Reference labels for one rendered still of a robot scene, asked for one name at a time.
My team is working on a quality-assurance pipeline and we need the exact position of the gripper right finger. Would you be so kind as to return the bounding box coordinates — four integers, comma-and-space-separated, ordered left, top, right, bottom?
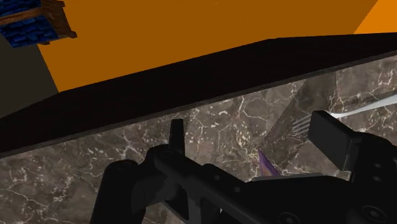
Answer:
307, 109, 397, 224

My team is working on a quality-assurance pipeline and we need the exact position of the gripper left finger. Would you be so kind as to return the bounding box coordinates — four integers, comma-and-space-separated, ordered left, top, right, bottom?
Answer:
90, 118, 262, 224

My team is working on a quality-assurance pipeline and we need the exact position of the silver fork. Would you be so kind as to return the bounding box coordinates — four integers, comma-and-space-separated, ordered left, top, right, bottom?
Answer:
291, 94, 397, 139

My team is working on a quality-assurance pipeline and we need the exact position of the purple pointed object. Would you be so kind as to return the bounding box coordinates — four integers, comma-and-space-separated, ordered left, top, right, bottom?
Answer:
258, 148, 281, 177

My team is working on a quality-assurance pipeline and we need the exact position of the blue patterned wooden-framed block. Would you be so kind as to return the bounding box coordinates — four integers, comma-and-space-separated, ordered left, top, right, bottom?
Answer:
0, 0, 78, 49

